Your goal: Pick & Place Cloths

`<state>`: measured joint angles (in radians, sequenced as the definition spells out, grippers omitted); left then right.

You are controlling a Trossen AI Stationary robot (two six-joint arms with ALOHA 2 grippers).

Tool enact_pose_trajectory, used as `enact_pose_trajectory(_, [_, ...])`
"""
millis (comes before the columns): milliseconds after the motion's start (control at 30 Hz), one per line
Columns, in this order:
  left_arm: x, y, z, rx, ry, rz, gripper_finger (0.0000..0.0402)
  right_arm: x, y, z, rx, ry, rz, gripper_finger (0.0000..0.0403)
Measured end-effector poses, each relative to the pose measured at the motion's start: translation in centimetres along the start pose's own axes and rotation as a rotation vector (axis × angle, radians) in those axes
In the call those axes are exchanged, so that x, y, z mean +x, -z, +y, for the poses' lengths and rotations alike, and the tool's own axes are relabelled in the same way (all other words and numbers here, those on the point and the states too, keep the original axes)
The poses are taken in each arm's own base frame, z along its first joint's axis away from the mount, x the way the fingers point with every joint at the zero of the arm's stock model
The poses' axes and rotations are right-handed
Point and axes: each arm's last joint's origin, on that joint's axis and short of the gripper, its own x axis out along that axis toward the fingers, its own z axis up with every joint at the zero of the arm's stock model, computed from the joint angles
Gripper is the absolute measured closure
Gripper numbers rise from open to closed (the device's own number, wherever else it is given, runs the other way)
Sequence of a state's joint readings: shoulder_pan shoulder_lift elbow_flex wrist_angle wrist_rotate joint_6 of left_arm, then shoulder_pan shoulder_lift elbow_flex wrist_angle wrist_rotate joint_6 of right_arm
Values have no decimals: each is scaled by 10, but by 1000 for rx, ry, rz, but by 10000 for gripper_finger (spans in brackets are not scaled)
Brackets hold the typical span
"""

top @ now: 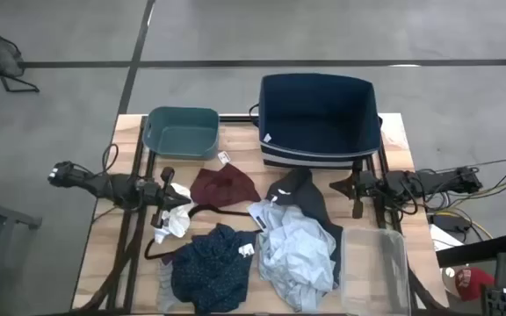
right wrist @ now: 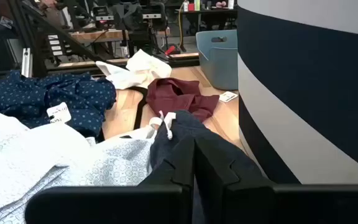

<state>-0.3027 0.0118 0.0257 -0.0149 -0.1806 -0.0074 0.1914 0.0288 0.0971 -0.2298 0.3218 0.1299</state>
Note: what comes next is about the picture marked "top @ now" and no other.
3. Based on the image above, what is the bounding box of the white cloth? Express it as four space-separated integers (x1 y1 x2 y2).
153 182 195 245

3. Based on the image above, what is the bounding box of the clear plastic bin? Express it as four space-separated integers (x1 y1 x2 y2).
339 226 413 316

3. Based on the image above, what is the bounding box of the light blue shirt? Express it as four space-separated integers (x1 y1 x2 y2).
247 199 338 314

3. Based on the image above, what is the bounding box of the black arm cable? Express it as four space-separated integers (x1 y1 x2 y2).
100 142 120 177

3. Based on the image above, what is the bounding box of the red cap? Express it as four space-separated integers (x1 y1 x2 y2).
454 266 496 303

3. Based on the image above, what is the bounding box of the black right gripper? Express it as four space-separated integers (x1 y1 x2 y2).
329 159 385 219

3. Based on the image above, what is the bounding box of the yellow cable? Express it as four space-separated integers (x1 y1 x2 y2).
428 210 495 241

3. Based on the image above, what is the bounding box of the grey knit cloth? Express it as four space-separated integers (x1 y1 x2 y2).
155 256 184 314

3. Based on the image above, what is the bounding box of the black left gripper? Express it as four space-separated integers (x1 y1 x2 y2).
136 166 192 229

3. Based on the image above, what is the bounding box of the dark navy garment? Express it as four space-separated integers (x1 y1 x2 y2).
264 168 346 290

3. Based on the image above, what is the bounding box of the black desk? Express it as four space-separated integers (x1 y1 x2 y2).
435 232 506 269

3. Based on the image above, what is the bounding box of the navy white striped fabric bin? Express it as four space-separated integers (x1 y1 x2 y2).
249 73 384 171

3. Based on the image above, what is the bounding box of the grey cable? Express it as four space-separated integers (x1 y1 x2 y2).
432 154 506 175

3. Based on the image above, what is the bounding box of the navy dotted cloth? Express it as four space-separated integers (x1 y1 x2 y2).
170 222 259 315

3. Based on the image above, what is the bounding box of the grey metal stand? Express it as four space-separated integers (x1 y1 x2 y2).
0 192 44 316

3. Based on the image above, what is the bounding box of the white paper sheet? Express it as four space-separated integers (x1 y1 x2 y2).
428 223 466 253

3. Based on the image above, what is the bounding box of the black hanger with metal hook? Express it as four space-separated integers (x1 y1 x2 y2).
143 203 265 262

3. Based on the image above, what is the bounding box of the teal plastic bin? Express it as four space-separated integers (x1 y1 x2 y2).
141 106 221 162

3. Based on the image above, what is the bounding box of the maroon cloth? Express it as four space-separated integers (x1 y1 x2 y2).
189 162 263 209

